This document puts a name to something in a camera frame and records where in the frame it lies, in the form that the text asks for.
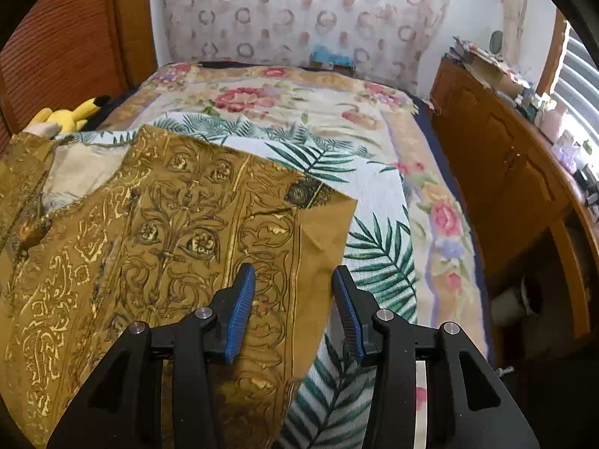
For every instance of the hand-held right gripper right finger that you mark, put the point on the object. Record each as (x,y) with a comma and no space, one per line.
(348,318)

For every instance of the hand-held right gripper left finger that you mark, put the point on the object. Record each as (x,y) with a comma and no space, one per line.
(241,318)

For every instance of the mustard gold printed garment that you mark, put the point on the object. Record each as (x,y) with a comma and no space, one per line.
(164,243)

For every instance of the palm leaf print blanket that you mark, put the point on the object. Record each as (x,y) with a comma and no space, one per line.
(374,252)

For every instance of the grey pot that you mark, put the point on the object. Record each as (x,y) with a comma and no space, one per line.
(507,308)

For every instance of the dark blue mattress sheet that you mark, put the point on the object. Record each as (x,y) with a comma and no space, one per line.
(449,182)

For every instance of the wooden cabinet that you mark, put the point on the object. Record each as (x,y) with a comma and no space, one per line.
(505,163)

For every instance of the floral bed blanket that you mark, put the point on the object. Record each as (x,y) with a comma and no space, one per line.
(281,98)

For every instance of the blue object by bed head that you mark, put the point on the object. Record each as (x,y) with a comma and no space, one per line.
(330,58)

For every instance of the yellow plush toy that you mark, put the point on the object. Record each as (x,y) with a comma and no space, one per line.
(70,117)

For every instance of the cardboard box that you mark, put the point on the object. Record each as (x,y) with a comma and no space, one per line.
(496,75)

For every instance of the pink container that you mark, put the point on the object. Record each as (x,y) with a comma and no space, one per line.
(554,121)

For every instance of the louvred window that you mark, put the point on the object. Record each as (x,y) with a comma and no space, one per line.
(580,79)

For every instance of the beige hanging curtain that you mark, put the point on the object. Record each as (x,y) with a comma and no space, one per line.
(514,4)

